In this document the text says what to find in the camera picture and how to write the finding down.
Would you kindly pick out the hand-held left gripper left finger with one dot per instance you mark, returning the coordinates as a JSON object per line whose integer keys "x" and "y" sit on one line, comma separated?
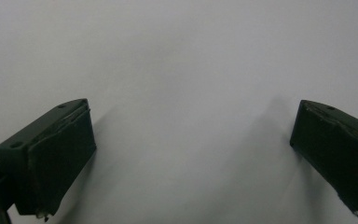
{"x": 56, "y": 161}

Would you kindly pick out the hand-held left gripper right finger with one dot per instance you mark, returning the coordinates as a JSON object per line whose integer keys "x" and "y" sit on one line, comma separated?
{"x": 335, "y": 149}

